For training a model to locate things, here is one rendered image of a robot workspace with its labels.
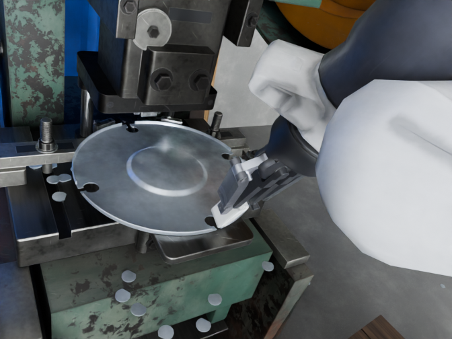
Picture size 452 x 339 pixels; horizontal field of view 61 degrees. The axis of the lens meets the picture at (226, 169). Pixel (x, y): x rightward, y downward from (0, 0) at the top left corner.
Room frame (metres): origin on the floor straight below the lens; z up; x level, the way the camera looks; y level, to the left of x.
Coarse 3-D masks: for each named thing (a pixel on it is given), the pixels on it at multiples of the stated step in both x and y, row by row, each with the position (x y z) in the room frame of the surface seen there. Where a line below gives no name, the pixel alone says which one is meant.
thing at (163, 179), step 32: (160, 128) 0.62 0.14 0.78; (192, 128) 0.65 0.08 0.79; (96, 160) 0.47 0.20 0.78; (128, 160) 0.50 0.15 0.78; (160, 160) 0.52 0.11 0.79; (192, 160) 0.54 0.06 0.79; (224, 160) 0.58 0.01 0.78; (96, 192) 0.40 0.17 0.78; (128, 192) 0.42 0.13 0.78; (160, 192) 0.44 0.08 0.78; (192, 192) 0.47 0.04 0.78; (128, 224) 0.36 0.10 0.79; (160, 224) 0.38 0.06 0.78; (192, 224) 0.40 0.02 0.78
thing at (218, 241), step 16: (208, 224) 0.41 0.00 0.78; (240, 224) 0.43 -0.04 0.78; (144, 240) 0.44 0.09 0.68; (160, 240) 0.35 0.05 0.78; (176, 240) 0.36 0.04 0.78; (192, 240) 0.37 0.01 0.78; (208, 240) 0.38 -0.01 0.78; (224, 240) 0.39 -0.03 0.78; (240, 240) 0.40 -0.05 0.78; (176, 256) 0.34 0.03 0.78; (192, 256) 0.35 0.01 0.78
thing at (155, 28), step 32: (160, 0) 0.51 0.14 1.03; (192, 0) 0.54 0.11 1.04; (224, 0) 0.57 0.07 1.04; (160, 32) 0.51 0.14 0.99; (192, 32) 0.55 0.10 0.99; (128, 64) 0.49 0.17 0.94; (160, 64) 0.49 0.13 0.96; (192, 64) 0.52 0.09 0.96; (128, 96) 0.50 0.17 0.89; (160, 96) 0.50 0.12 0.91; (192, 96) 0.53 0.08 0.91
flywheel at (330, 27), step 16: (336, 0) 0.84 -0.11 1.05; (352, 0) 0.81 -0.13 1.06; (368, 0) 0.78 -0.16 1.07; (288, 16) 0.88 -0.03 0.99; (304, 16) 0.84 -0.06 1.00; (320, 16) 0.81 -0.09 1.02; (336, 16) 0.78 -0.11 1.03; (352, 16) 0.76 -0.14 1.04; (304, 32) 0.83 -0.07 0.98; (320, 32) 0.79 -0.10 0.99; (336, 32) 0.76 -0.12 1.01
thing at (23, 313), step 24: (0, 192) 0.50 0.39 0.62; (0, 216) 0.45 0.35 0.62; (0, 240) 0.40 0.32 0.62; (0, 264) 0.34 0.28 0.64; (0, 288) 0.31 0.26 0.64; (24, 288) 0.32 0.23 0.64; (0, 312) 0.28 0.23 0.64; (24, 312) 0.29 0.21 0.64; (0, 336) 0.25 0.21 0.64; (24, 336) 0.26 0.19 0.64
